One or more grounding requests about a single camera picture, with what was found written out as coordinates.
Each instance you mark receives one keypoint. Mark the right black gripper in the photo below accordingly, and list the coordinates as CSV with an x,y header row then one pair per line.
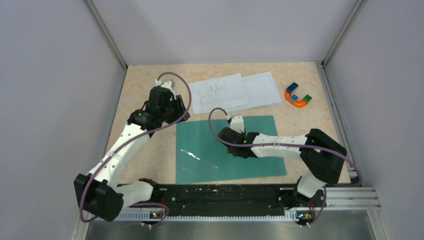
x,y
230,150

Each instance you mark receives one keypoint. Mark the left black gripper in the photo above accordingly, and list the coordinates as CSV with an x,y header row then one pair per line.
x,y
178,103

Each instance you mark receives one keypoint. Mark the printed white paper sheet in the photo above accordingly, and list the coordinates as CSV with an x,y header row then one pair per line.
x,y
225,92

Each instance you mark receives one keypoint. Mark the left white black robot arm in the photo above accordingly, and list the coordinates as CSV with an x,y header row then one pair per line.
x,y
98,192

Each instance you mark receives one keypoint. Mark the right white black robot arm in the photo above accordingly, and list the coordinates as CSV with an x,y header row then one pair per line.
x,y
322,155

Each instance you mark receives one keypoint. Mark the blank white paper sheets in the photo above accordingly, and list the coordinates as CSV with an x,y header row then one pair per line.
x,y
262,91

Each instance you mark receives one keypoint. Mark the light blue toy brick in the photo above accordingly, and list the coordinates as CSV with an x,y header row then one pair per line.
x,y
294,98

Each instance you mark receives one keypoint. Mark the orange curved toy block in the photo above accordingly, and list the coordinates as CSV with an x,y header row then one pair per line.
x,y
298,104

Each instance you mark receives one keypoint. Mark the dark blue toy brick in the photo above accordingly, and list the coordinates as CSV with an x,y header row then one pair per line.
x,y
292,87

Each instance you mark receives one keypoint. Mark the green toy brick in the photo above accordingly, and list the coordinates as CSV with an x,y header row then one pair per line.
x,y
307,98

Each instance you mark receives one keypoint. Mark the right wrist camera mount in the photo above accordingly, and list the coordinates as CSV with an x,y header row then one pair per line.
x,y
237,124

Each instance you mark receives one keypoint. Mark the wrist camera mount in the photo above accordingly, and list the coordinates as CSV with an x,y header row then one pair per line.
x,y
170,85
237,124

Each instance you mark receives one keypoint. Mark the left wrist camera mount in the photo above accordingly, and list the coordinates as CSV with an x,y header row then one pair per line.
x,y
170,85

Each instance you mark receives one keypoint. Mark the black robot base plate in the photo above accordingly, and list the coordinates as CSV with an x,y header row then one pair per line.
x,y
232,200

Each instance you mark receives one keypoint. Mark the grey slotted cable duct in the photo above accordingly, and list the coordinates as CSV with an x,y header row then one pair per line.
x,y
154,216

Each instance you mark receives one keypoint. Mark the aluminium frame rail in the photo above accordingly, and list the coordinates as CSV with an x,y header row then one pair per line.
x,y
361,198

